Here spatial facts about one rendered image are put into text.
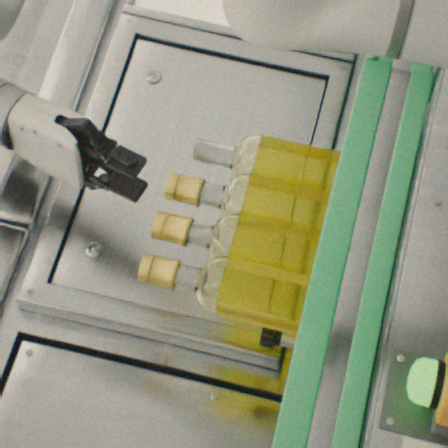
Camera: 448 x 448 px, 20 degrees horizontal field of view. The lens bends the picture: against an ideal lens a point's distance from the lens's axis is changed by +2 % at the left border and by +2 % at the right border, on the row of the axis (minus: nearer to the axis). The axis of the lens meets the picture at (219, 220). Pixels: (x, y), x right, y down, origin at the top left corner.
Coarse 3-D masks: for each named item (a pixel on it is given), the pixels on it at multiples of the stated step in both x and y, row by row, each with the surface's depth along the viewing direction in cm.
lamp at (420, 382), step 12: (420, 360) 119; (432, 360) 119; (420, 372) 118; (432, 372) 118; (444, 372) 118; (408, 384) 119; (420, 384) 117; (432, 384) 117; (420, 396) 118; (432, 396) 117
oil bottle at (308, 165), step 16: (240, 144) 152; (256, 144) 151; (272, 144) 151; (288, 144) 151; (304, 144) 152; (240, 160) 151; (256, 160) 150; (272, 160) 150; (288, 160) 150; (304, 160) 150; (320, 160) 150; (336, 160) 151; (272, 176) 150; (288, 176) 149; (304, 176) 149; (320, 176) 149
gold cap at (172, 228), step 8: (160, 216) 147; (168, 216) 147; (176, 216) 147; (160, 224) 147; (168, 224) 147; (176, 224) 147; (184, 224) 147; (152, 232) 147; (160, 232) 147; (168, 232) 147; (176, 232) 147; (184, 232) 146; (168, 240) 147; (176, 240) 147; (184, 240) 147
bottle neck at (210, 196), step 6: (204, 186) 150; (210, 186) 150; (216, 186) 150; (222, 186) 150; (204, 192) 149; (210, 192) 149; (216, 192) 149; (204, 198) 150; (210, 198) 149; (216, 198) 149; (204, 204) 150; (210, 204) 150; (216, 204) 150
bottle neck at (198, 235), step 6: (192, 222) 147; (198, 222) 148; (192, 228) 147; (198, 228) 147; (204, 228) 147; (210, 228) 147; (192, 234) 147; (198, 234) 147; (204, 234) 147; (192, 240) 147; (198, 240) 147; (204, 240) 147; (198, 246) 147; (204, 246) 147
